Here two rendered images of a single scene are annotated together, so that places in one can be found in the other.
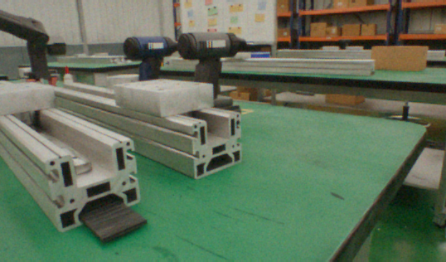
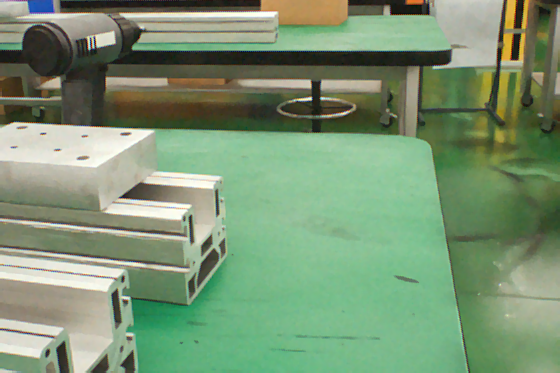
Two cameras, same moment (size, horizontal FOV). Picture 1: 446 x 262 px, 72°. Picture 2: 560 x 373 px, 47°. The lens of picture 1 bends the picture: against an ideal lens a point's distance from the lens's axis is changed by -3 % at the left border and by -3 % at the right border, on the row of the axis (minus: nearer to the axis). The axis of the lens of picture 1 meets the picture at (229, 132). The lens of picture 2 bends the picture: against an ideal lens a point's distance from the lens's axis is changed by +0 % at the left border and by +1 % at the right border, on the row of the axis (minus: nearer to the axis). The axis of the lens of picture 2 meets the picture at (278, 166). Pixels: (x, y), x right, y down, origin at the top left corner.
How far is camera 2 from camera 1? 25 cm
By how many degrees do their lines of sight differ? 29
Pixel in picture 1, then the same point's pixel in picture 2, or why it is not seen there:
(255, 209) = (325, 328)
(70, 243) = not seen: outside the picture
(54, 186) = not seen: outside the picture
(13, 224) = not seen: outside the picture
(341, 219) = (437, 311)
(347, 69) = (235, 31)
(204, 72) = (83, 96)
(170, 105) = (110, 185)
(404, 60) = (316, 6)
